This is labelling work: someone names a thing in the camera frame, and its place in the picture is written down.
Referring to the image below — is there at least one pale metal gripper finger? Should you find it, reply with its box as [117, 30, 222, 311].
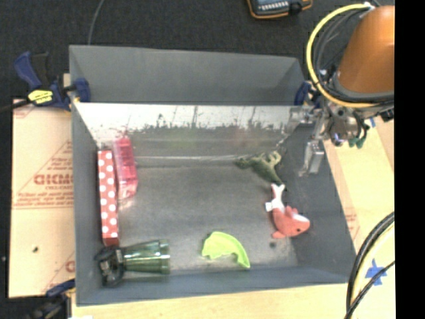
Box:
[309, 146, 325, 175]
[297, 140, 315, 178]

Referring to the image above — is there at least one green toy dinosaur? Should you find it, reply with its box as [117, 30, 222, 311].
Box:
[234, 150, 284, 186]

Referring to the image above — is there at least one pink toy fish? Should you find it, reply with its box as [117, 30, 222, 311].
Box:
[264, 182, 311, 240]

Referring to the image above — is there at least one grey metal bin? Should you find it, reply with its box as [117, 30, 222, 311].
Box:
[68, 44, 358, 307]

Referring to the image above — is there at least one lime green curved plastic piece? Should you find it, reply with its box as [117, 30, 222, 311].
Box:
[201, 231, 252, 270]

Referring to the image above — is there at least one pink clear plastic box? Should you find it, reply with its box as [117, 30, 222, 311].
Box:
[112, 136, 139, 199]

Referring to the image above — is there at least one green spray bottle, black head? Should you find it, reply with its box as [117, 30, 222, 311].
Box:
[94, 239, 172, 288]

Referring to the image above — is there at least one red white-dotted box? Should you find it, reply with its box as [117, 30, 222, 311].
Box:
[97, 149, 121, 247]

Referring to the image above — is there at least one brown cardboard board, red print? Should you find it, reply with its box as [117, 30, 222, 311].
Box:
[7, 98, 396, 299]

